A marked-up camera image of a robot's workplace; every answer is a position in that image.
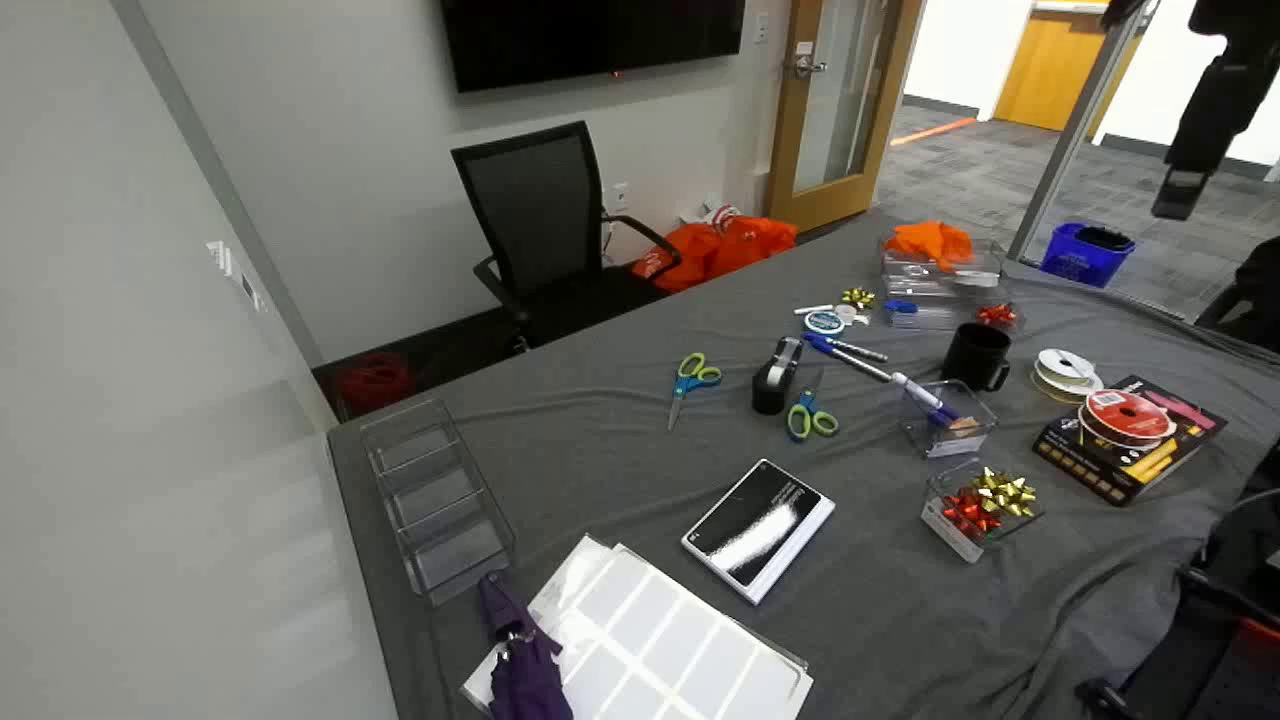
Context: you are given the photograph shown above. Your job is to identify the empty clear compartment tray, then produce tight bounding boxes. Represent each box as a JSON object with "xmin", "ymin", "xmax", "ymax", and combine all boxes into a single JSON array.
[{"xmin": 361, "ymin": 395, "xmax": 517, "ymax": 611}]

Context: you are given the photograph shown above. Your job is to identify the red object on floor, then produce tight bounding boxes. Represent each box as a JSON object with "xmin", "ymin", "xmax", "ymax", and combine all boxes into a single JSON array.
[{"xmin": 329, "ymin": 353, "xmax": 433, "ymax": 418}]

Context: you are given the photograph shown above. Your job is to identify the clear three-compartment tray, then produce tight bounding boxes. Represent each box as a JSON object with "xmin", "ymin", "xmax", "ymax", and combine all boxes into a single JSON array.
[{"xmin": 876, "ymin": 245, "xmax": 1008, "ymax": 333}]

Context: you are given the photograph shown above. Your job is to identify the grey tablecloth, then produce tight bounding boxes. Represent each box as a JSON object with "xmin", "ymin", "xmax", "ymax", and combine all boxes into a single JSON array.
[{"xmin": 324, "ymin": 204, "xmax": 1280, "ymax": 720}]

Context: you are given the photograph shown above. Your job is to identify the black tape dispenser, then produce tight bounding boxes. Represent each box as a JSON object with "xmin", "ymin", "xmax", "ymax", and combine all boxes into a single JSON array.
[{"xmin": 748, "ymin": 333, "xmax": 810, "ymax": 421}]

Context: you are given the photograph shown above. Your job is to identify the orange plastic bag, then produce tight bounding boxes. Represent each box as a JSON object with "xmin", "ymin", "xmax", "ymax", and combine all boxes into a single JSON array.
[{"xmin": 630, "ymin": 213, "xmax": 800, "ymax": 295}]

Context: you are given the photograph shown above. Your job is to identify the black mesh office chair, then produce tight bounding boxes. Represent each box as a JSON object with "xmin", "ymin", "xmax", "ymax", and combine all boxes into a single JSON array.
[{"xmin": 447, "ymin": 115, "xmax": 685, "ymax": 353}]

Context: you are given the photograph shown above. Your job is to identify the silver marker blue cap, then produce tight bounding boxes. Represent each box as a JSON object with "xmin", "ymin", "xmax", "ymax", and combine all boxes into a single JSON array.
[{"xmin": 800, "ymin": 328, "xmax": 896, "ymax": 368}]

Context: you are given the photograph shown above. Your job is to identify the white purple marker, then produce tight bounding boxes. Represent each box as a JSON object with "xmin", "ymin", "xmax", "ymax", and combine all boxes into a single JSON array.
[{"xmin": 835, "ymin": 353, "xmax": 950, "ymax": 418}]

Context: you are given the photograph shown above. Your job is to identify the wooden glass door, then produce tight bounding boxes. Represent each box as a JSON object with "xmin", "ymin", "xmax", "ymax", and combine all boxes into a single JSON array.
[{"xmin": 765, "ymin": 0, "xmax": 929, "ymax": 233}]

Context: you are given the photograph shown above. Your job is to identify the white label sheets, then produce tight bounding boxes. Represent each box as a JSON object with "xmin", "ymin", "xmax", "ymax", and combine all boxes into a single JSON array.
[{"xmin": 461, "ymin": 531, "xmax": 815, "ymax": 720}]

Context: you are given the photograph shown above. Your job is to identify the orange gloves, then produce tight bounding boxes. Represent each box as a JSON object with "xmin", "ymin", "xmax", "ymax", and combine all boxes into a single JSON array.
[{"xmin": 880, "ymin": 218, "xmax": 984, "ymax": 278}]

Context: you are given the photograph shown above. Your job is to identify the small clear plastic container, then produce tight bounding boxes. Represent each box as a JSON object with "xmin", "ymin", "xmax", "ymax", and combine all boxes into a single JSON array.
[{"xmin": 903, "ymin": 376, "xmax": 997, "ymax": 459}]

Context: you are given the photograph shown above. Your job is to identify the black mug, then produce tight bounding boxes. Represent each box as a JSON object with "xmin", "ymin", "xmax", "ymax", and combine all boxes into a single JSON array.
[{"xmin": 935, "ymin": 322, "xmax": 1015, "ymax": 395}]

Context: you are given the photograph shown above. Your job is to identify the purple glove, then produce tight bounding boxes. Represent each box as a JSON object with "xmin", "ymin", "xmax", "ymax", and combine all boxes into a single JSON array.
[{"xmin": 477, "ymin": 567, "xmax": 575, "ymax": 720}]

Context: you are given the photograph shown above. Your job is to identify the clear container with bows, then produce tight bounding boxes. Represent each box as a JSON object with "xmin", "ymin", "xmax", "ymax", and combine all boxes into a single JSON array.
[{"xmin": 916, "ymin": 464, "xmax": 1044, "ymax": 567}]

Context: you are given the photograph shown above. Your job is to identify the red gift bow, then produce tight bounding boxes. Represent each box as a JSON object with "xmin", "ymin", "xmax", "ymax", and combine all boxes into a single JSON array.
[{"xmin": 972, "ymin": 299, "xmax": 1025, "ymax": 337}]

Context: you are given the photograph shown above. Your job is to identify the red bow in container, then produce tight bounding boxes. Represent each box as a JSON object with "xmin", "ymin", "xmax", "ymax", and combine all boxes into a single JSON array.
[{"xmin": 940, "ymin": 483, "xmax": 1005, "ymax": 545}]

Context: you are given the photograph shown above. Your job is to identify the large gold gift bow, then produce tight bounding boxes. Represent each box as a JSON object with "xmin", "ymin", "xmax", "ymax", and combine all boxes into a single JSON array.
[{"xmin": 974, "ymin": 464, "xmax": 1040, "ymax": 524}]

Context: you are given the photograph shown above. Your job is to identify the large white ribbon spool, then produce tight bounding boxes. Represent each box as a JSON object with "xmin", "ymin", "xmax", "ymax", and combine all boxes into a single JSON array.
[{"xmin": 1031, "ymin": 346, "xmax": 1107, "ymax": 404}]

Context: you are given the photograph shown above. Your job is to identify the blue bin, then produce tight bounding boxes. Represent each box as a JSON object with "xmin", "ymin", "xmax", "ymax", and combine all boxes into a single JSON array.
[{"xmin": 1035, "ymin": 222, "xmax": 1141, "ymax": 288}]

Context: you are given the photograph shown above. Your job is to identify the grey tripod pole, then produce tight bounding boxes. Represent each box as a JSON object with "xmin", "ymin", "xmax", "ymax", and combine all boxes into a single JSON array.
[{"xmin": 1005, "ymin": 0, "xmax": 1162, "ymax": 266}]

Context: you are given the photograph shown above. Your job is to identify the red ribbon spool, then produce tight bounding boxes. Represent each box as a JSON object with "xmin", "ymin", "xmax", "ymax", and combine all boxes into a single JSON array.
[{"xmin": 1075, "ymin": 384, "xmax": 1182, "ymax": 453}]

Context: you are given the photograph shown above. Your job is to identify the black nitrile glove box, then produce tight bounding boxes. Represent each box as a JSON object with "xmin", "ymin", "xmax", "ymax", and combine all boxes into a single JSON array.
[{"xmin": 1029, "ymin": 372, "xmax": 1231, "ymax": 514}]

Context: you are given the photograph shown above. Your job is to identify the green blue handled scissors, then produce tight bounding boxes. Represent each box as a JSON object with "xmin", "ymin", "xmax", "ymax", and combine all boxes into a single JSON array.
[{"xmin": 779, "ymin": 376, "xmax": 846, "ymax": 449}]

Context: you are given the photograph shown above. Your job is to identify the black wall television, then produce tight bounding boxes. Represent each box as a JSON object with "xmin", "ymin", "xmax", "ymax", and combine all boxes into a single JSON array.
[{"xmin": 436, "ymin": 0, "xmax": 748, "ymax": 97}]

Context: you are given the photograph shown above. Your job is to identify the white wall switch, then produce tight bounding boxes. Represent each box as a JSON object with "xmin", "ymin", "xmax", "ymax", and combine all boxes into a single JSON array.
[{"xmin": 205, "ymin": 238, "xmax": 264, "ymax": 314}]

